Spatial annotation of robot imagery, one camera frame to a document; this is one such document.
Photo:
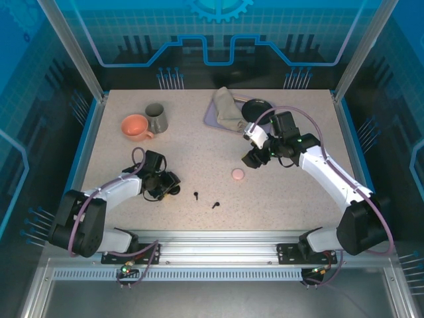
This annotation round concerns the pink earbud charging case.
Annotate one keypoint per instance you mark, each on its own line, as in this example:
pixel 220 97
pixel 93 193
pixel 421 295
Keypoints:
pixel 238 174

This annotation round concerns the small black screw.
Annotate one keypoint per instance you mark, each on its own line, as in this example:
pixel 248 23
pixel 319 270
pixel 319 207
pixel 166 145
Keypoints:
pixel 216 204
pixel 196 194

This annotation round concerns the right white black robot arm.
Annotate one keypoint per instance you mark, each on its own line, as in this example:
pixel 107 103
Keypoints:
pixel 331 175

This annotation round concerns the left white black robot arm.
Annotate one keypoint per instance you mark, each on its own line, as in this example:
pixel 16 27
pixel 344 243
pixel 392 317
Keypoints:
pixel 79 225

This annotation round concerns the black round plate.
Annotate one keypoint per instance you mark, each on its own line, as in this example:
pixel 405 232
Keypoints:
pixel 253 109

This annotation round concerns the beige folded cloth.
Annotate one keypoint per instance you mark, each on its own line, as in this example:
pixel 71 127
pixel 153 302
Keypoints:
pixel 227 109

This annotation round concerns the lavender plastic tray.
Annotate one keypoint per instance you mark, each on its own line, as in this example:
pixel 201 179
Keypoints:
pixel 209 117

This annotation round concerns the grey ceramic mug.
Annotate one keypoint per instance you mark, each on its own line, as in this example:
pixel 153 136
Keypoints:
pixel 159 124

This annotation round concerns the orange ceramic cup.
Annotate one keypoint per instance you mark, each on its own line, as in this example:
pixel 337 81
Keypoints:
pixel 134 126

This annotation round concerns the wooden utensil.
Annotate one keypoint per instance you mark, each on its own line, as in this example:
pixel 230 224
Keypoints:
pixel 240 98

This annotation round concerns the small connector with LED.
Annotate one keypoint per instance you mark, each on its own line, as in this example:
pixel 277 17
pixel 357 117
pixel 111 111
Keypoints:
pixel 125 270
pixel 319 270

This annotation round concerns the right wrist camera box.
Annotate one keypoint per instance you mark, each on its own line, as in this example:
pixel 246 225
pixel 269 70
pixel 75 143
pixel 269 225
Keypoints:
pixel 256 134

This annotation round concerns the aluminium mounting rail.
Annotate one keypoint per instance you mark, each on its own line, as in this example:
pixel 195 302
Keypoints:
pixel 215 246

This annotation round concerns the blue table side rail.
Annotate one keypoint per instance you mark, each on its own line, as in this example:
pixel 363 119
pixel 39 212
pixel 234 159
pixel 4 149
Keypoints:
pixel 358 149
pixel 83 149

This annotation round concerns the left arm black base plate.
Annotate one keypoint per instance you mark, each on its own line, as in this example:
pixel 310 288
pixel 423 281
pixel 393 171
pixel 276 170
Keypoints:
pixel 109 258

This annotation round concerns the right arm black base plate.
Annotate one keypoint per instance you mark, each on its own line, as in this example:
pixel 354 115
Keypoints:
pixel 288 253

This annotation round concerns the aluminium frame post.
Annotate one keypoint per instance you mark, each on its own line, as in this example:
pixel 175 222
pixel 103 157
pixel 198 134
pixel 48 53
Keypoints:
pixel 74 49
pixel 362 49

